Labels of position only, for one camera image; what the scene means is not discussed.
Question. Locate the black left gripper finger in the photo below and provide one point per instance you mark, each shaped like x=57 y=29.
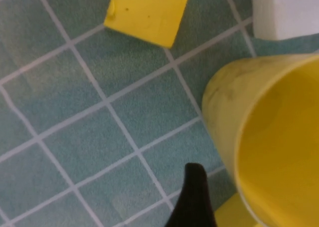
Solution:
x=194 y=202

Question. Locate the yellow plastic cup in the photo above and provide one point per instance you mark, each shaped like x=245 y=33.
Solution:
x=279 y=142

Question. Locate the yellow foam cube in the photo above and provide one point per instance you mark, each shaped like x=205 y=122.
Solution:
x=147 y=15
x=231 y=212

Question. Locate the green white-grid tablecloth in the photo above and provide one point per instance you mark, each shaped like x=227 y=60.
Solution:
x=74 y=127

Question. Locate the white foam cube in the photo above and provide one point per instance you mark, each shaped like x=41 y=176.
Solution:
x=286 y=12

